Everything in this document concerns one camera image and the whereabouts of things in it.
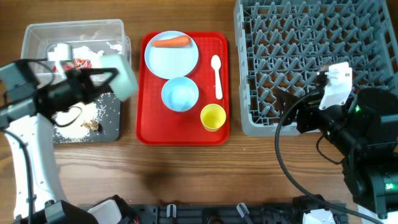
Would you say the brown food scrap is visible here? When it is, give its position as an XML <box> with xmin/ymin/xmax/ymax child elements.
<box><xmin>81</xmin><ymin>120</ymin><xmax>100</xmax><ymax>131</ymax></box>

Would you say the white rice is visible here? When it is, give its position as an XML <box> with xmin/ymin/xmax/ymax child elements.
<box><xmin>51</xmin><ymin>93</ymin><xmax>121</xmax><ymax>141</ymax></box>

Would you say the clear plastic waste bin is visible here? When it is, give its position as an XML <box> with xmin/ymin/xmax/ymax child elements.
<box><xmin>21</xmin><ymin>19</ymin><xmax>131</xmax><ymax>86</ymax></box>

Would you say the black food waste tray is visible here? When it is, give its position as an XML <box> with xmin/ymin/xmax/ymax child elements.
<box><xmin>49</xmin><ymin>90</ymin><xmax>122</xmax><ymax>144</ymax></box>

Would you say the light blue bowl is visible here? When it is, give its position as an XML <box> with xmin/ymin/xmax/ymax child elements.
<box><xmin>161</xmin><ymin>77</ymin><xmax>199</xmax><ymax>112</ymax></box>

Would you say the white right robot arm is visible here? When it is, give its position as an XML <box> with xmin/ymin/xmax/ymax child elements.
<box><xmin>276</xmin><ymin>88</ymin><xmax>397</xmax><ymax>220</ymax></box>

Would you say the white tissue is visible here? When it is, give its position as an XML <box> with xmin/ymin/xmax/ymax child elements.
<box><xmin>73</xmin><ymin>41</ymin><xmax>123</xmax><ymax>60</ymax></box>

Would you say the white plastic spoon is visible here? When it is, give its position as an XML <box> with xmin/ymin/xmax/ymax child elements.
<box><xmin>211</xmin><ymin>55</ymin><xmax>223</xmax><ymax>100</ymax></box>

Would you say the red serving tray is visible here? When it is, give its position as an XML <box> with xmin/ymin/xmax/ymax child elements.
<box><xmin>136</xmin><ymin>31</ymin><xmax>229</xmax><ymax>146</ymax></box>

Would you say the light blue round plate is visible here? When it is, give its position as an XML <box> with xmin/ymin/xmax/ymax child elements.
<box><xmin>144</xmin><ymin>30</ymin><xmax>199</xmax><ymax>80</ymax></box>

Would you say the grey dishwasher rack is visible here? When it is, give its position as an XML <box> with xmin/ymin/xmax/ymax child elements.
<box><xmin>233</xmin><ymin>0</ymin><xmax>397</xmax><ymax>137</ymax></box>

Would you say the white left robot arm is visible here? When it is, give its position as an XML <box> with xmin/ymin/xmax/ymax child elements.
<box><xmin>1</xmin><ymin>55</ymin><xmax>137</xmax><ymax>223</ymax></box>

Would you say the yellow plastic cup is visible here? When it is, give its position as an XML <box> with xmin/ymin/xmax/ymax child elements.
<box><xmin>200</xmin><ymin>104</ymin><xmax>226</xmax><ymax>132</ymax></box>

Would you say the red patterned snack wrapper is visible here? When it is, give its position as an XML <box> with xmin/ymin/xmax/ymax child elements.
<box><xmin>52</xmin><ymin>58</ymin><xmax>92</xmax><ymax>73</ymax></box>

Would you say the orange carrot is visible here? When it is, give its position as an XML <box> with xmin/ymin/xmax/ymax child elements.
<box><xmin>152</xmin><ymin>35</ymin><xmax>191</xmax><ymax>47</ymax></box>

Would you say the mint green bowl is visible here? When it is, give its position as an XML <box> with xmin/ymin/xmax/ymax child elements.
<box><xmin>99</xmin><ymin>55</ymin><xmax>138</xmax><ymax>101</ymax></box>

